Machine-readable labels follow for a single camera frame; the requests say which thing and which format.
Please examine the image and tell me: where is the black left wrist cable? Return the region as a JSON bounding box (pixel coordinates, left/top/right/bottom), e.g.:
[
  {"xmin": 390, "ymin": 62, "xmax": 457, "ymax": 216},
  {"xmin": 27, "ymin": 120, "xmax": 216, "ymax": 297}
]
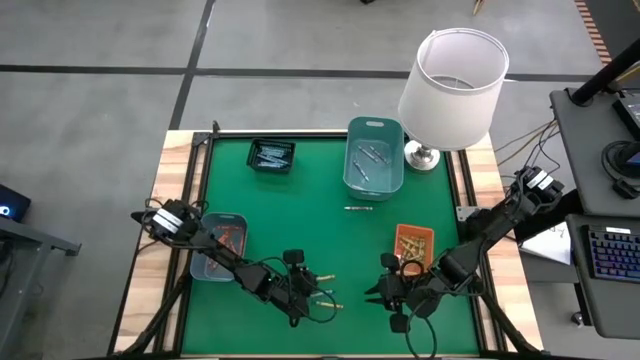
[{"xmin": 249, "ymin": 255, "xmax": 339, "ymax": 325}]

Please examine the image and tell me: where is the backlit black keyboard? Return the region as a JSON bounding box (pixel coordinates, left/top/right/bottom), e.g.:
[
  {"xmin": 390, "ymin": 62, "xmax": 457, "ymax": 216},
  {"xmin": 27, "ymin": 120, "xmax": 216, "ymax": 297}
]
[{"xmin": 587, "ymin": 224, "xmax": 640, "ymax": 284}]

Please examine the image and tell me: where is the black device blue light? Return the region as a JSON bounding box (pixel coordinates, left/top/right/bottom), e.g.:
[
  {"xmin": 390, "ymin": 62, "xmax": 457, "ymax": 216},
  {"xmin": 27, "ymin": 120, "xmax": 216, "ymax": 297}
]
[{"xmin": 0, "ymin": 183, "xmax": 32, "ymax": 224}]

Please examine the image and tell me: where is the black laptop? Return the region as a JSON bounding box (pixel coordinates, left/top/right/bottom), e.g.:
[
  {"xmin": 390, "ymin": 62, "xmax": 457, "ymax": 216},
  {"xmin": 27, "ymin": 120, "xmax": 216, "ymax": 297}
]
[{"xmin": 612, "ymin": 91, "xmax": 640, "ymax": 142}]

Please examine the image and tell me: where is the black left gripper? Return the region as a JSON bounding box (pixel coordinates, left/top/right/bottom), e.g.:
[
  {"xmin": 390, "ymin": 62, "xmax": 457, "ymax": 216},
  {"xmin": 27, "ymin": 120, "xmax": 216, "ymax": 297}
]
[{"xmin": 277, "ymin": 248, "xmax": 322, "ymax": 329}]

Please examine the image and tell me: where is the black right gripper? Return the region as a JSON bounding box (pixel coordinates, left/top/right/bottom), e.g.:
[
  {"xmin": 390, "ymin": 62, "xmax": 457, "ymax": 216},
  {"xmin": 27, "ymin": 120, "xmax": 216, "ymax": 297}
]
[{"xmin": 363, "ymin": 252, "xmax": 427, "ymax": 335}]

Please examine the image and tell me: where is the black support beam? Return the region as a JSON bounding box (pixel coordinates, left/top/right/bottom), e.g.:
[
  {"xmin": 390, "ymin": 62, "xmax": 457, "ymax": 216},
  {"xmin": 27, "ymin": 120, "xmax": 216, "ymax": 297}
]
[{"xmin": 512, "ymin": 188, "xmax": 586, "ymax": 245}]

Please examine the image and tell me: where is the black slanted pole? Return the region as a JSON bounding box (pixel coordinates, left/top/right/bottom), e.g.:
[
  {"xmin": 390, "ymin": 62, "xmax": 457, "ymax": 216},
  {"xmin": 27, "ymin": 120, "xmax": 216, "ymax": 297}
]
[{"xmin": 571, "ymin": 37, "xmax": 640, "ymax": 107}]

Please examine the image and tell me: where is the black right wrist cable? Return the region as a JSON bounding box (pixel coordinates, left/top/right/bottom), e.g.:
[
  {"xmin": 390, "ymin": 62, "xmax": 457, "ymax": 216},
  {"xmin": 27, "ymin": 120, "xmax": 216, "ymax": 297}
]
[{"xmin": 397, "ymin": 257, "xmax": 440, "ymax": 359}]

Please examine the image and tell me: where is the tall teal plastic bin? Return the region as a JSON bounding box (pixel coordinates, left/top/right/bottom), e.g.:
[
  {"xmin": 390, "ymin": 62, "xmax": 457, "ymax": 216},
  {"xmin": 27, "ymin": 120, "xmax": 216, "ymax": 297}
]
[{"xmin": 342, "ymin": 116, "xmax": 406, "ymax": 203}]

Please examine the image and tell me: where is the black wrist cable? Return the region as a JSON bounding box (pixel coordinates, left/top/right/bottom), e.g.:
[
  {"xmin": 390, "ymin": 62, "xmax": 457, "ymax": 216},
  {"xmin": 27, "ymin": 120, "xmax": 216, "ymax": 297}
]
[
  {"xmin": 397, "ymin": 257, "xmax": 440, "ymax": 359},
  {"xmin": 249, "ymin": 255, "xmax": 339, "ymax": 325}
]

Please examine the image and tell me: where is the black headset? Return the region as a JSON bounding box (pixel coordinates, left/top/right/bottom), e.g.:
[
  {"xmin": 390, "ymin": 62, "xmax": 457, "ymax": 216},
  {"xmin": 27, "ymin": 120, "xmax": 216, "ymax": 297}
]
[{"xmin": 601, "ymin": 140, "xmax": 640, "ymax": 200}]

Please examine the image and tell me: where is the grey desk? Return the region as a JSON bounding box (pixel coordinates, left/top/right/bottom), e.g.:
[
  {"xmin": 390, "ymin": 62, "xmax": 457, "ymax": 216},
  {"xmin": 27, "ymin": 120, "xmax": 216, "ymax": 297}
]
[
  {"xmin": 0, "ymin": 214, "xmax": 82, "ymax": 360},
  {"xmin": 549, "ymin": 87, "xmax": 640, "ymax": 219},
  {"xmin": 564, "ymin": 213, "xmax": 640, "ymax": 341}
]

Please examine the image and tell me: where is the desk cable bundle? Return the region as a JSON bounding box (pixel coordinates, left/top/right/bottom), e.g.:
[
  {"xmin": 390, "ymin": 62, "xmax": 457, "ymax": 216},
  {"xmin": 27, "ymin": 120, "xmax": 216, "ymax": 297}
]
[{"xmin": 492, "ymin": 117, "xmax": 564, "ymax": 184}]

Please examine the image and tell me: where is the white paper sheet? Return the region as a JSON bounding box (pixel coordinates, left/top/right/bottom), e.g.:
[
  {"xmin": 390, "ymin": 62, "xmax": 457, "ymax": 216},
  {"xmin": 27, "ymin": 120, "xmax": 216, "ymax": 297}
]
[{"xmin": 518, "ymin": 219, "xmax": 573, "ymax": 266}]

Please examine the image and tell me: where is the white shade silver table lamp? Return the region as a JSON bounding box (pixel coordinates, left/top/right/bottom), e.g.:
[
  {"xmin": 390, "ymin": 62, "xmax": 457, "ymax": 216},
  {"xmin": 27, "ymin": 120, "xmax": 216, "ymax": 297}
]
[{"xmin": 397, "ymin": 27, "xmax": 511, "ymax": 173}]

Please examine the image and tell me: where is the hazard striped floor mat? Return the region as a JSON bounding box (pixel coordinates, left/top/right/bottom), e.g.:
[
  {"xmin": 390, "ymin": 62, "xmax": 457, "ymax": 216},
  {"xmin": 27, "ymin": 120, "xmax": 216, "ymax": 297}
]
[{"xmin": 573, "ymin": 0, "xmax": 640, "ymax": 65}]

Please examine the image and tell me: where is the orange mesh basket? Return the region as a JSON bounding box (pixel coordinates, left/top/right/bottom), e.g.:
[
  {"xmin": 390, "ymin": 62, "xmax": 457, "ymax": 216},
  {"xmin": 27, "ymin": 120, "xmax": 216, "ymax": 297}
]
[{"xmin": 393, "ymin": 223, "xmax": 435, "ymax": 277}]

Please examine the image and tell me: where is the low grey-blue plastic bin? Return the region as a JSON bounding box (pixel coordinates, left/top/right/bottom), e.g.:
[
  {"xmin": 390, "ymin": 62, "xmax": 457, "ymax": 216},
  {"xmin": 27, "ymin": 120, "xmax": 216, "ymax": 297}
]
[{"xmin": 189, "ymin": 212, "xmax": 249, "ymax": 282}]

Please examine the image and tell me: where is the black mesh basket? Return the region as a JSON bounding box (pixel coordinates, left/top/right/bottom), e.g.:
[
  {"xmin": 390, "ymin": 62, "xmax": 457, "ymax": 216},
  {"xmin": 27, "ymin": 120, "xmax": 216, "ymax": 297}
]
[{"xmin": 245, "ymin": 137, "xmax": 297, "ymax": 175}]

